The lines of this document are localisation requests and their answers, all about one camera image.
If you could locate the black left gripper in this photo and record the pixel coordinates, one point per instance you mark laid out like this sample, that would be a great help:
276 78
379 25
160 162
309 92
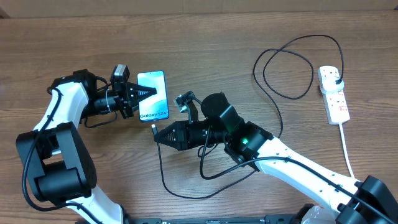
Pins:
125 93

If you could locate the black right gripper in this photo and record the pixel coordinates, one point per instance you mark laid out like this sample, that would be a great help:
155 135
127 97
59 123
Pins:
185 140

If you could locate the blue Galaxy smartphone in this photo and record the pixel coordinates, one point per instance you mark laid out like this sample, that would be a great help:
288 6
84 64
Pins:
156 106

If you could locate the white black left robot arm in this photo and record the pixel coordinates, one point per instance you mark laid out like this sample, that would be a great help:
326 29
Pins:
58 169

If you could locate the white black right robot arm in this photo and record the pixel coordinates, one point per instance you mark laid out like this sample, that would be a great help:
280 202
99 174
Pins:
338 198

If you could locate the white charger plug adapter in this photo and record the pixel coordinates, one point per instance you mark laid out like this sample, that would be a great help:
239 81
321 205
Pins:
330 85

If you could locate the white power strip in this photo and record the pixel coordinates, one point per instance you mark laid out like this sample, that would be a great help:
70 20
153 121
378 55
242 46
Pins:
335 103

